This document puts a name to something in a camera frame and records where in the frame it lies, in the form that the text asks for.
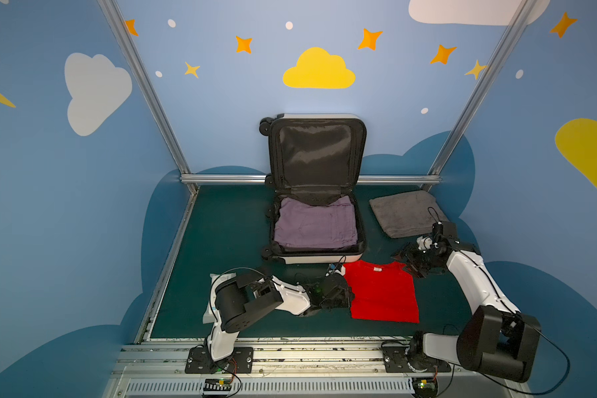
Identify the left aluminium frame post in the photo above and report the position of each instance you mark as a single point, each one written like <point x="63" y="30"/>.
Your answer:
<point x="117" y="25"/>

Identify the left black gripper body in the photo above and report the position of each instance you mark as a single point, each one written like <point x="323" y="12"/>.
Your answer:
<point x="339" y="292"/>

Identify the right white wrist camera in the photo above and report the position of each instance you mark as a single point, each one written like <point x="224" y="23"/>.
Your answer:
<point x="425" y="243"/>

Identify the rear aluminium crossbar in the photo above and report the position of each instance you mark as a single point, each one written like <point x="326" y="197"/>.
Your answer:
<point x="267" y="180"/>

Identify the right aluminium frame post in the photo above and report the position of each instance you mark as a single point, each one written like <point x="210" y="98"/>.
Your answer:
<point x="509" y="39"/>

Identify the aluminium front rail frame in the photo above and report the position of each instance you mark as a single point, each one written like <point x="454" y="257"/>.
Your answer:
<point x="291" y="367"/>

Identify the red t-shirt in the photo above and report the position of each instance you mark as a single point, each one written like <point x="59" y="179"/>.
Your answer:
<point x="383" y="293"/>

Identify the white wet wipes pack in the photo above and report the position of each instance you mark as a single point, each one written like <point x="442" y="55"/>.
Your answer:
<point x="210" y="315"/>

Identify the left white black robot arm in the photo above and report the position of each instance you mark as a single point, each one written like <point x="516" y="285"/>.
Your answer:
<point x="236" y="302"/>

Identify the grey towel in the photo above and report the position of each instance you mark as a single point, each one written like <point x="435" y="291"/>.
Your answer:
<point x="407" y="214"/>

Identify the aluminium frame post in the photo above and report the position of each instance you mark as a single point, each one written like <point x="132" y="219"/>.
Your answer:
<point x="117" y="25"/>
<point x="509" y="39"/>

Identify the left small circuit board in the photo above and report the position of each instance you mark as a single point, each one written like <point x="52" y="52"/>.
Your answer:
<point x="218" y="386"/>

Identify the open black white suitcase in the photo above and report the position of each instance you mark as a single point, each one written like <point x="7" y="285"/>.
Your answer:
<point x="315" y="159"/>

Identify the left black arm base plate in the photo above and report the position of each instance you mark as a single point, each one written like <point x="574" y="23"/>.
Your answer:
<point x="199" y="361"/>

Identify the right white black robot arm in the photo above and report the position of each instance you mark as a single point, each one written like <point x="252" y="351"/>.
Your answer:
<point x="498" y="340"/>

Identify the right small circuit board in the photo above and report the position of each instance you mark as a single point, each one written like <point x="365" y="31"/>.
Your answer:
<point x="424" y="388"/>

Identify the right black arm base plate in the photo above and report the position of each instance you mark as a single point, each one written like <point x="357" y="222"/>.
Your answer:
<point x="396" y="359"/>

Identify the small circuit board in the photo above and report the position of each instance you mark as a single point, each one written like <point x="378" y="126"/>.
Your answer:
<point x="424" y="388"/>
<point x="218" y="386"/>

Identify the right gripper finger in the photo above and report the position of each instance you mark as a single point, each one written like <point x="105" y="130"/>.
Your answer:
<point x="417" y="269"/>
<point x="406" y="256"/>

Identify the purple pants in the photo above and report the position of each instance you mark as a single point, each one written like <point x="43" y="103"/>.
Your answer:
<point x="331" y="227"/>

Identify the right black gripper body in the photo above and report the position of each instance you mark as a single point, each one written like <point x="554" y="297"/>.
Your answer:
<point x="417" y="258"/>

